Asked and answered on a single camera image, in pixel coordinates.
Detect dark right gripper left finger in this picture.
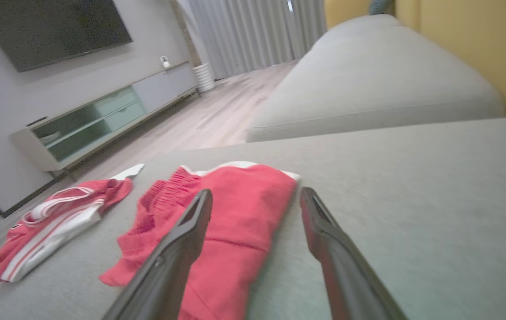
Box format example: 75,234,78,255
102,189,213,320

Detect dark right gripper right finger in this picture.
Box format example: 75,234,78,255
299,187,407,320

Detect red mesh shorts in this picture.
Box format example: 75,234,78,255
99,161,301,320

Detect red basketball jersey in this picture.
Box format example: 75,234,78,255
0,163,145,284

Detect large grey sofa seat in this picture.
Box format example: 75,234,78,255
0,116,506,320

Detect grey low TV cabinet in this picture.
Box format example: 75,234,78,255
9,61,201,172

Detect narrow grey sofa section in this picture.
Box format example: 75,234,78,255
246,14,506,143

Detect grey pleated curtain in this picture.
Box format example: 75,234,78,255
177,0,327,81

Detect black wall television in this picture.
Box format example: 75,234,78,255
0,0,133,73

